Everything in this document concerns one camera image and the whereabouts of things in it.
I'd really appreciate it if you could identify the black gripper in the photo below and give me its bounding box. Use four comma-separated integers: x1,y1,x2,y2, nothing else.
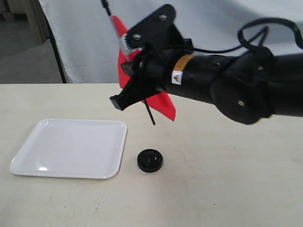
110,4,192,111

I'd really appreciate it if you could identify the red flag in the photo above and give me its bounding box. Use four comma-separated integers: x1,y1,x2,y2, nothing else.
101,0,176,124

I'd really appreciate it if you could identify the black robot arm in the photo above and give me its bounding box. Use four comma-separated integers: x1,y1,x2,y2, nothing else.
110,4,303,125

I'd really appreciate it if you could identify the black round flag base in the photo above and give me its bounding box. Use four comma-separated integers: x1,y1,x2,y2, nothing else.
137,149,163,173

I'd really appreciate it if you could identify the white backdrop cloth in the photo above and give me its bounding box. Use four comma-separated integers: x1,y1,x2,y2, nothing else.
40,0,303,83

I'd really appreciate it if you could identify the black backdrop stand pole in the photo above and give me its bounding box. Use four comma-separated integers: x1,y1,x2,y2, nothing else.
48,28,67,84

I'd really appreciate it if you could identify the white square plastic tray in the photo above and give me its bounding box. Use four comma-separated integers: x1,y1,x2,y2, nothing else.
9,119,127,179

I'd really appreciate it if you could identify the wooden furniture in background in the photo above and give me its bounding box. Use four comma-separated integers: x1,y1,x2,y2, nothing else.
0,0,49,45

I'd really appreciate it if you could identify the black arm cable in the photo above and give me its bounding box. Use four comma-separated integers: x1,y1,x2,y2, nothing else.
189,17,303,57

